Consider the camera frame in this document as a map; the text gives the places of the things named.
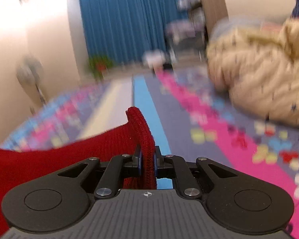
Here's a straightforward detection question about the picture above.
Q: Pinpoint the potted green plant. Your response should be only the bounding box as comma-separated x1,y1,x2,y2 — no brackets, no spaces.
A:
89,55,114,80

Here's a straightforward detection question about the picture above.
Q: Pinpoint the red knit sweater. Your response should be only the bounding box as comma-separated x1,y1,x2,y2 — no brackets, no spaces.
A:
0,107,156,236

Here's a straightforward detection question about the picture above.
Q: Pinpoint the cream star-print duvet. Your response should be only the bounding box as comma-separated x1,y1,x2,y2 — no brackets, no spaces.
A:
206,18,299,127

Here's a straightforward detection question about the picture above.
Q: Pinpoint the white clothes pile on sill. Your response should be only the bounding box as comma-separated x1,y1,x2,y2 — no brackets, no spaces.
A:
142,50,166,69

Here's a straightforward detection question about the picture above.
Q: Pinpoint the clear plastic storage bin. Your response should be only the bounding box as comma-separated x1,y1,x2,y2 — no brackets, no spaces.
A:
165,20,206,53

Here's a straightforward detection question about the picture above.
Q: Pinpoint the floral striped bed sheet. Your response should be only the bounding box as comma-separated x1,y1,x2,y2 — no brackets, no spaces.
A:
1,67,299,238

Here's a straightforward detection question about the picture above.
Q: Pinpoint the wooden shelf unit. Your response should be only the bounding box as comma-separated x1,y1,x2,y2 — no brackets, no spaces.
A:
177,0,228,37

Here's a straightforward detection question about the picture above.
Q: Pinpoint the white standing fan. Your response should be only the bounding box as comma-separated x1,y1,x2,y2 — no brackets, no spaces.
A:
16,55,47,105

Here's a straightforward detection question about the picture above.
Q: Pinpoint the blue curtain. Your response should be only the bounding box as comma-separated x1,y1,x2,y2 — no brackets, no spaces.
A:
79,0,188,64

